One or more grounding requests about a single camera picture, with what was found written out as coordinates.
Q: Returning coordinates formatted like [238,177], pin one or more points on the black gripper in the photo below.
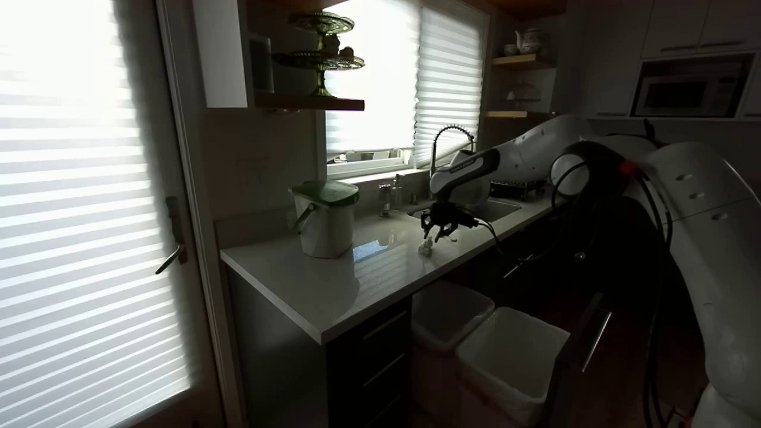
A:
[451,213]

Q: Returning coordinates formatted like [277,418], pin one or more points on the white paper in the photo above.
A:
[427,248]

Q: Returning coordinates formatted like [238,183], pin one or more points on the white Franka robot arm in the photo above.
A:
[698,238]

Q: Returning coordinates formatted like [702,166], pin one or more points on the white lined trash bin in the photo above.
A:
[449,314]
[512,357]

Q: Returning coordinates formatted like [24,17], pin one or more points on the steel undermount sink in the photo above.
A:
[500,210]

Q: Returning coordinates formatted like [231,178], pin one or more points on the small chrome soap dispenser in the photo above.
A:
[389,194]

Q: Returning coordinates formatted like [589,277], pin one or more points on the chrome arched kitchen faucet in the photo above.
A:
[451,139]

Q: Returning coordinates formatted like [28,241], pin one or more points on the white canister with green lid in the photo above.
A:
[325,222]

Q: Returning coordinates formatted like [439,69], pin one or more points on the light wooden corner shelf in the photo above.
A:
[514,59]
[506,115]

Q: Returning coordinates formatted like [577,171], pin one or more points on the white slatted window blind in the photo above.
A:
[449,71]

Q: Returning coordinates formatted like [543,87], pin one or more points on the white plain window shade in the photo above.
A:
[371,78]

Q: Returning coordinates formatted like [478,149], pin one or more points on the white dishes on shelf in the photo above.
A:
[524,42]

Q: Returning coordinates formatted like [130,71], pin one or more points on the built-in microwave oven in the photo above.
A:
[691,87]

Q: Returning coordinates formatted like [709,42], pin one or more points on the large white slatted door blind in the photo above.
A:
[75,214]

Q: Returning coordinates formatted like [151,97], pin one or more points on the dark wooden wall shelf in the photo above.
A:
[310,103]

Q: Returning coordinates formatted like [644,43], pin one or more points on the white upper wall cabinet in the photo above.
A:
[222,50]

